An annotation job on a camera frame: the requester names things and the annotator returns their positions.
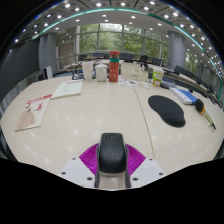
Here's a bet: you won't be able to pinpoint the white floor appliance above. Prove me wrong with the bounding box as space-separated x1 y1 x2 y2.
44 65 54 80

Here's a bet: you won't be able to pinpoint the black mouse pad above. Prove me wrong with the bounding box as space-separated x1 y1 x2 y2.
147 94 187 128

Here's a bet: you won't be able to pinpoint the white paper booklet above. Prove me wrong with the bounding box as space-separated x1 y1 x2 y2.
50 79 85 100

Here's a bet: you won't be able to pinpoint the long curved conference table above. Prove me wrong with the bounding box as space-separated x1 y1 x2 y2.
66 58 222 101

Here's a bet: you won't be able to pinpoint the blue book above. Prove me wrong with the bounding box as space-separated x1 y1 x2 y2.
169 86 198 106

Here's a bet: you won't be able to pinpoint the white lidded mug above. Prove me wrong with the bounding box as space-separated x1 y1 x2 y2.
94 63 109 83

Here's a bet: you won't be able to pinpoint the colourful sticker sheet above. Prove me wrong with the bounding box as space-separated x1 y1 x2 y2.
118 78 150 89

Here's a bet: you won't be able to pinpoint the black computer mouse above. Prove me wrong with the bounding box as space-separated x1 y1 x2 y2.
97 132 128 175

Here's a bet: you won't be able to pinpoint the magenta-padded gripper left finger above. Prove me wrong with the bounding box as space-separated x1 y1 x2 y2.
58 143 102 190

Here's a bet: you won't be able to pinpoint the black handheld microphone, orange ring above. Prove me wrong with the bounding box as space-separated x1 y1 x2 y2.
194 98 217 130

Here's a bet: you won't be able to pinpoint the red thermos bottle, green band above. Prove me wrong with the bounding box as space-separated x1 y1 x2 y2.
108 50 120 83

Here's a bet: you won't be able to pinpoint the dark office chairs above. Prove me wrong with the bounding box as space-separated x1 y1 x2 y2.
78 53 221 104

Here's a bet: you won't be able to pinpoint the red and white brochure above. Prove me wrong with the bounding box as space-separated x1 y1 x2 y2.
14 93 54 132

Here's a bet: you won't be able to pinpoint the grey conference gooseneck microphone unit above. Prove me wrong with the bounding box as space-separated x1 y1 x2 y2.
159 79 177 90

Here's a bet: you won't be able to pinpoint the green-printed paper drink cup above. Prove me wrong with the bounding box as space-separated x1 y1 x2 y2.
152 67 165 88

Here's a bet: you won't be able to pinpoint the ceiling lights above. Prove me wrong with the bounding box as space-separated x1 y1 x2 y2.
13 0 223 68

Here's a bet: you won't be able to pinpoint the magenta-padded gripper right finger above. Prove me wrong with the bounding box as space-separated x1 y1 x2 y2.
124 143 165 190

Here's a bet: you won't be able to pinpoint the beige cardboard box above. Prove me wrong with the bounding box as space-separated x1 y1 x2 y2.
120 62 149 82

